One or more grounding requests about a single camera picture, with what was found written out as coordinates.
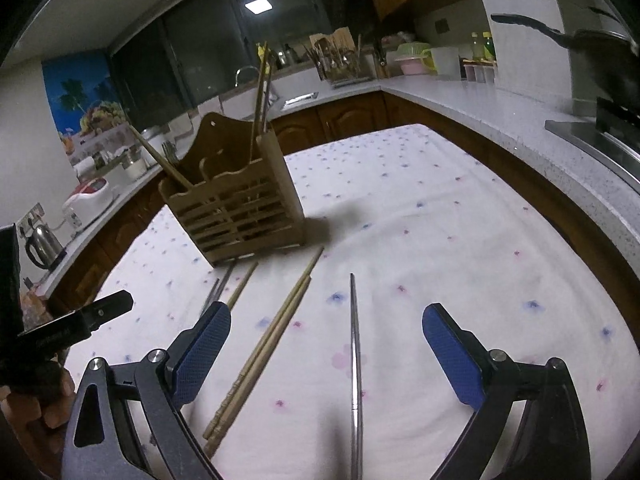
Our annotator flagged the kitchen counter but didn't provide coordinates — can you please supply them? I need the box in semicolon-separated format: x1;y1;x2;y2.
30;72;640;281

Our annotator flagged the white red rice cooker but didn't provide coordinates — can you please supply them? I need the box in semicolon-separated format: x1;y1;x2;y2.
62;177;116;228

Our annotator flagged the beach fruit wall poster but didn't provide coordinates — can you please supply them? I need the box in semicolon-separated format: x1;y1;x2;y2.
42;52;132;161

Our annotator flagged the wall power outlet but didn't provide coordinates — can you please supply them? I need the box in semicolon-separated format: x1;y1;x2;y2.
17;203;45;236

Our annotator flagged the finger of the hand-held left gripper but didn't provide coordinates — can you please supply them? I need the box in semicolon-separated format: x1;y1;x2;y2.
17;291;134;358

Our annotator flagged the dark kitchen window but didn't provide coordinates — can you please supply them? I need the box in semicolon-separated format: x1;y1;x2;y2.
107;0;373;131

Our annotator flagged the white floral tablecloth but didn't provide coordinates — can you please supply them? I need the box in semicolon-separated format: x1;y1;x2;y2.
60;123;640;480

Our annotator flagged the dish rack with utensils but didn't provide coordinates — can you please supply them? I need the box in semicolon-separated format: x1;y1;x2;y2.
305;35;373;83

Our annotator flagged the wooden cutting board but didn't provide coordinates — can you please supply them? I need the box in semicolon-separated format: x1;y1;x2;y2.
310;27;351;51

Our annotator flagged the small white lidded pot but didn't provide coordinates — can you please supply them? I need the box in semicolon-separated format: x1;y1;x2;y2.
120;147;148;181

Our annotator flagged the patterned cloth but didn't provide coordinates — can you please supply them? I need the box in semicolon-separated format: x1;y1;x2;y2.
20;291;53;326

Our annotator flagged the steel sink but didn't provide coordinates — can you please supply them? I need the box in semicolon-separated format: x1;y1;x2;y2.
282;91;320;111

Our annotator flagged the white plastic pitcher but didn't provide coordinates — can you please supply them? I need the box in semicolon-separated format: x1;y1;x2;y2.
425;46;461;81

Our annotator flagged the spice jar set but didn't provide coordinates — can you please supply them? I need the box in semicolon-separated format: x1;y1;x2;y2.
462;60;498;84

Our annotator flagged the person's left hand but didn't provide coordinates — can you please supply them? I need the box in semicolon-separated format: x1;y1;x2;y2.
7;367;76;431

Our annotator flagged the black wok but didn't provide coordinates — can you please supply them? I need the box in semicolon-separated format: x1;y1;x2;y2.
491;7;640;106

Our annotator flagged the tall white steel pot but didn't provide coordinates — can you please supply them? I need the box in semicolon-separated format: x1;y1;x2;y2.
144;130;168;167

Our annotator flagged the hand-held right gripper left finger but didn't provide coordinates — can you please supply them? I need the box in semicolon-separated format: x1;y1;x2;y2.
60;301;232;480

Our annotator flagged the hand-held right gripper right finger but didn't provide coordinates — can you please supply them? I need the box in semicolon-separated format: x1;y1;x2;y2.
421;303;593;480

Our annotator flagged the metal chopstick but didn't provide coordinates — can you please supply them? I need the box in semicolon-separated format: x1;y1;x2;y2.
350;273;363;480
200;264;236;317

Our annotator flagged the pink green strainer basket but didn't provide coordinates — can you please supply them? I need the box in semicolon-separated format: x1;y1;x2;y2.
394;42;435;77

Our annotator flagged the steel electric kettle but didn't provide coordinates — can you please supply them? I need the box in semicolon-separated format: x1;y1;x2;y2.
25;222;67;271

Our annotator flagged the gas stove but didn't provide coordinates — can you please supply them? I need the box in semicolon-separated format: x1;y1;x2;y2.
545;97;640;181

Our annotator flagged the wooden utensil holder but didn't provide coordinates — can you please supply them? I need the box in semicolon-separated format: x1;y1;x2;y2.
158;113;307;266

